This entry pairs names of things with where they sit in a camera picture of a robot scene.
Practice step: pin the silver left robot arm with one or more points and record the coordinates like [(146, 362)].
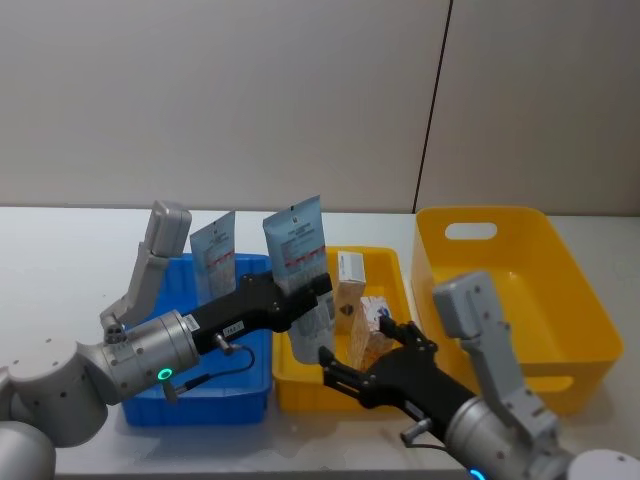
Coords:
[(150, 350)]

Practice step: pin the clear orange patterned packet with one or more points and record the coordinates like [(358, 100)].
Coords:
[(367, 340)]

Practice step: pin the small pale blue squeeze tube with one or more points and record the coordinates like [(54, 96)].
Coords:
[(214, 260)]

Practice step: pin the small yellow plastic bin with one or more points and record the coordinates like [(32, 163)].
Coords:
[(300, 390)]

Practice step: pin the blue plastic bin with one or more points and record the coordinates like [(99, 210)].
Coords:
[(200, 400)]

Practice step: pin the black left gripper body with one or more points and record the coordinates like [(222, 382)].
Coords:
[(235, 315)]

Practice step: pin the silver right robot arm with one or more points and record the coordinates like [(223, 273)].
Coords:
[(482, 425)]

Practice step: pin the large pale blue squeeze tube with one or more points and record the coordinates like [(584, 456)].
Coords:
[(295, 240)]

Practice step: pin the large yellow plastic basket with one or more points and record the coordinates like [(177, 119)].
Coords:
[(565, 300)]

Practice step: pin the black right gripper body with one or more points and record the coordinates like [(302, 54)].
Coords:
[(415, 375)]

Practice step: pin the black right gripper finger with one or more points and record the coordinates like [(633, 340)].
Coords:
[(345, 372), (407, 334)]

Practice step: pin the tan cardboard carton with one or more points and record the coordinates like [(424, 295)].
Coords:
[(347, 310)]

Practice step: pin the small white carton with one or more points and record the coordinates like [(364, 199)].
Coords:
[(351, 265)]

